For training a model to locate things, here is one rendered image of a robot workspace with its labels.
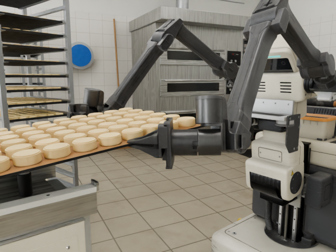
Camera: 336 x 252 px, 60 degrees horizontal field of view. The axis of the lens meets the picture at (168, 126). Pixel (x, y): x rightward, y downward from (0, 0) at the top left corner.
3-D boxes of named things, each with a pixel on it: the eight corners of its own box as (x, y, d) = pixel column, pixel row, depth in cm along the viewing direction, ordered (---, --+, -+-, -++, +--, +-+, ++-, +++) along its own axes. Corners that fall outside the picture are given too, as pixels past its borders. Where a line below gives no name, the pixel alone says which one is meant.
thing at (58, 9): (65, 9, 195) (65, 5, 195) (61, 9, 193) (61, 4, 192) (22, 21, 235) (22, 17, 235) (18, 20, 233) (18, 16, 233)
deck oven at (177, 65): (161, 161, 394) (160, 5, 361) (131, 144, 500) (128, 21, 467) (249, 149, 464) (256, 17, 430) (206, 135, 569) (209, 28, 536)
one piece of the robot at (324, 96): (328, 96, 122) (328, 69, 120) (340, 97, 119) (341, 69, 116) (316, 101, 116) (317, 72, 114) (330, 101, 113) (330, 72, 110)
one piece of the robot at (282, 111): (251, 139, 148) (252, 96, 145) (304, 149, 127) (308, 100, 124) (230, 144, 139) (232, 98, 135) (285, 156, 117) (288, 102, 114)
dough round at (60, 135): (50, 141, 70) (49, 133, 69) (64, 136, 74) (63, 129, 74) (67, 142, 68) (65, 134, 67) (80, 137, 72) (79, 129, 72)
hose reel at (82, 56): (94, 114, 467) (91, 43, 449) (96, 115, 454) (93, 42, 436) (67, 115, 449) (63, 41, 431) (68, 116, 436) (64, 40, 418)
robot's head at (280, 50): (270, 58, 144) (259, 33, 136) (313, 55, 128) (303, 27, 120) (256, 78, 139) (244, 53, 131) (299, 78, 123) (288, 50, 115)
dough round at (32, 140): (33, 148, 64) (32, 140, 64) (25, 145, 68) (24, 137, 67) (55, 143, 68) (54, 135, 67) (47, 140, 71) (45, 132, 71)
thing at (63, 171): (74, 176, 214) (74, 173, 214) (71, 177, 212) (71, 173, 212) (33, 161, 255) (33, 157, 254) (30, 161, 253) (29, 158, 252)
